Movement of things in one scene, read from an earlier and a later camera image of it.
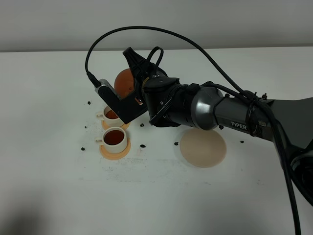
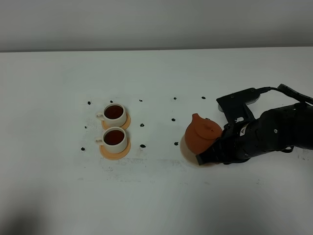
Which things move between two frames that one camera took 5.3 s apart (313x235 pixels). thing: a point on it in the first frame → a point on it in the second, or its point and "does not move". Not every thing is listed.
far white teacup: [111, 119] does not move
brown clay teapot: [124, 82] → [200, 133]
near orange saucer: [116, 155] does not move
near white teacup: [114, 140] does not move
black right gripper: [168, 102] → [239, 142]
